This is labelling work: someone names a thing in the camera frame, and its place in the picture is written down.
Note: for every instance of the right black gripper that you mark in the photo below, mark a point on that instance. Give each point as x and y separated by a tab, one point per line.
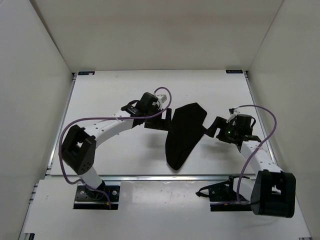
221	123

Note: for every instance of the black skirt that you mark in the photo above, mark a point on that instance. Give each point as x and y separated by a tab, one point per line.
186	131

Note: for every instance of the blue corner label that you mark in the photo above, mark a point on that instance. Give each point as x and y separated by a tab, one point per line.
234	71
86	73

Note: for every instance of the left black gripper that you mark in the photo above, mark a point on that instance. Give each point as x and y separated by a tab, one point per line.
161	123

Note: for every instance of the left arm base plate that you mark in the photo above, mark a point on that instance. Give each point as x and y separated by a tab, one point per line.
91	200

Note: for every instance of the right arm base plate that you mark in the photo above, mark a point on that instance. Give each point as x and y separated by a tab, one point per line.
222	197

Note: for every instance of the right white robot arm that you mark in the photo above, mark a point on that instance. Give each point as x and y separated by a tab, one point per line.
273	191

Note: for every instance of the aluminium table rail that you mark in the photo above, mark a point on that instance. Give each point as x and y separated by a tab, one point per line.
165	178

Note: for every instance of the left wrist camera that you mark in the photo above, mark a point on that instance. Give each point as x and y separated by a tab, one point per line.
162	98

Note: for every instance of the right blue corner label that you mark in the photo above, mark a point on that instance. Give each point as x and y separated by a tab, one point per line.
234	71

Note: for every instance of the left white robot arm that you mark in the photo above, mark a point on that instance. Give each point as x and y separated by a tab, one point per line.
80	138

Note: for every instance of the left blue corner label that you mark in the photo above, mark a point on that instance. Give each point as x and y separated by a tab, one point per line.
86	73

